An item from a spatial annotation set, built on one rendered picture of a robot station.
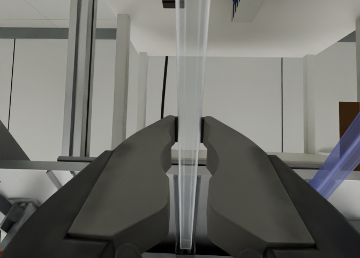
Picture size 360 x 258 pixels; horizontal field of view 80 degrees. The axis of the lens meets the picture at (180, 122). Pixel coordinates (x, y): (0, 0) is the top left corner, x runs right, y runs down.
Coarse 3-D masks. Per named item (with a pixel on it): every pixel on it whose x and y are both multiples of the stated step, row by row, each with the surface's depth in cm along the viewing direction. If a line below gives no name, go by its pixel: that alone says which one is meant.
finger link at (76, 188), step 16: (96, 160) 9; (80, 176) 8; (96, 176) 8; (64, 192) 7; (80, 192) 7; (48, 208) 7; (64, 208) 7; (80, 208) 7; (32, 224) 6; (48, 224) 6; (64, 224) 6; (16, 240) 6; (32, 240) 6; (48, 240) 6; (64, 240) 6; (80, 240) 6; (96, 240) 6; (0, 256) 5; (16, 256) 5; (32, 256) 5; (48, 256) 5; (64, 256) 5; (80, 256) 5; (96, 256) 5; (112, 256) 6
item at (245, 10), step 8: (168, 0) 42; (232, 0) 47; (240, 0) 45; (248, 0) 44; (256, 0) 44; (168, 8) 45; (232, 8) 52; (240, 8) 47; (248, 8) 47; (256, 8) 47; (232, 16) 52; (240, 16) 50; (248, 16) 50
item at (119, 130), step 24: (120, 24) 59; (120, 48) 58; (120, 72) 58; (144, 72) 85; (312, 72) 83; (120, 96) 57; (144, 96) 85; (312, 96) 82; (120, 120) 57; (144, 120) 84; (312, 120) 82; (312, 144) 81
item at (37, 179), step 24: (0, 168) 19; (24, 168) 19; (48, 168) 19; (72, 168) 19; (312, 168) 24; (0, 192) 22; (24, 192) 22; (48, 192) 21; (336, 192) 19; (168, 240) 29; (192, 240) 28
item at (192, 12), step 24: (192, 0) 8; (192, 24) 9; (192, 48) 10; (192, 72) 11; (192, 96) 12; (192, 120) 13; (192, 144) 14; (192, 168) 16; (192, 192) 18; (192, 216) 21
